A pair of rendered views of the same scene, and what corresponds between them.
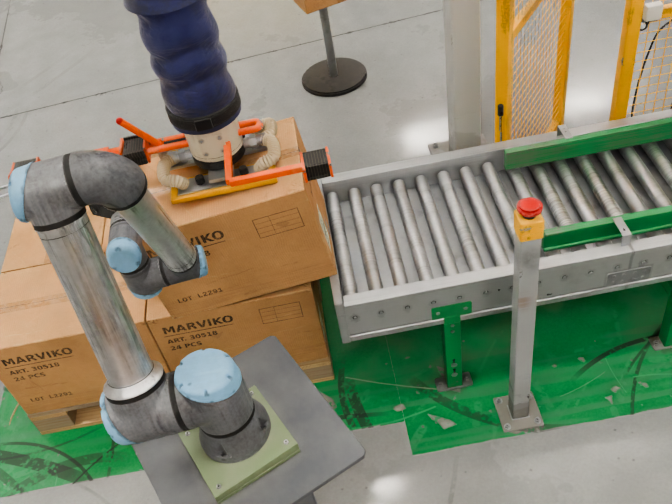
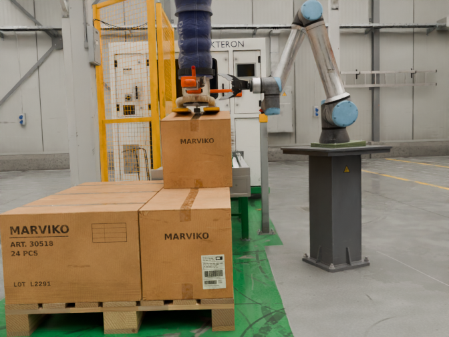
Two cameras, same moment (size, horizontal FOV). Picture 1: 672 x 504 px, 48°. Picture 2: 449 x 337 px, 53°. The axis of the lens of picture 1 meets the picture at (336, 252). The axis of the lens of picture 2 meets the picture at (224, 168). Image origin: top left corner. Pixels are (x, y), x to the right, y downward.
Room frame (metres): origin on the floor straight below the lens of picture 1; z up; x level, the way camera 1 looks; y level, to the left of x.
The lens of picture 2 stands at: (1.84, 3.22, 0.87)
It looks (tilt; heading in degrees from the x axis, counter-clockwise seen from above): 5 degrees down; 270
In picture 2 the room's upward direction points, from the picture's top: 2 degrees counter-clockwise
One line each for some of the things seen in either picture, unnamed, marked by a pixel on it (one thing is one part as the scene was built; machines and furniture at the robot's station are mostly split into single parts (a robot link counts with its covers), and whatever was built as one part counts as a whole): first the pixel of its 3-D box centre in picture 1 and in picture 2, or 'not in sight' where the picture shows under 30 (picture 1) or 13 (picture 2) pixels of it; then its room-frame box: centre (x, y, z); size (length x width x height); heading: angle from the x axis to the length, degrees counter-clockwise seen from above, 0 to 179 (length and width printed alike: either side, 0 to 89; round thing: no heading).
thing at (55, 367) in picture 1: (166, 261); (141, 227); (2.30, 0.70, 0.34); 1.20 x 1.00 x 0.40; 89
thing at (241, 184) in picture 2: (331, 259); (201, 187); (1.99, 0.02, 0.47); 0.70 x 0.03 x 0.15; 179
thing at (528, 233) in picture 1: (522, 327); (264, 174); (1.48, -0.55, 0.50); 0.07 x 0.07 x 1.00; 89
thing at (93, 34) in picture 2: not in sight; (94, 46); (2.89, -0.73, 1.62); 0.20 x 0.05 x 0.30; 89
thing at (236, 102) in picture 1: (203, 104); (196, 72); (1.98, 0.31, 1.24); 0.23 x 0.23 x 0.04
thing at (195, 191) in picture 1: (222, 178); (212, 107); (1.89, 0.30, 1.02); 0.34 x 0.10 x 0.05; 90
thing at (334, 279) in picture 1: (327, 239); (200, 172); (1.99, 0.02, 0.58); 0.70 x 0.03 x 0.06; 179
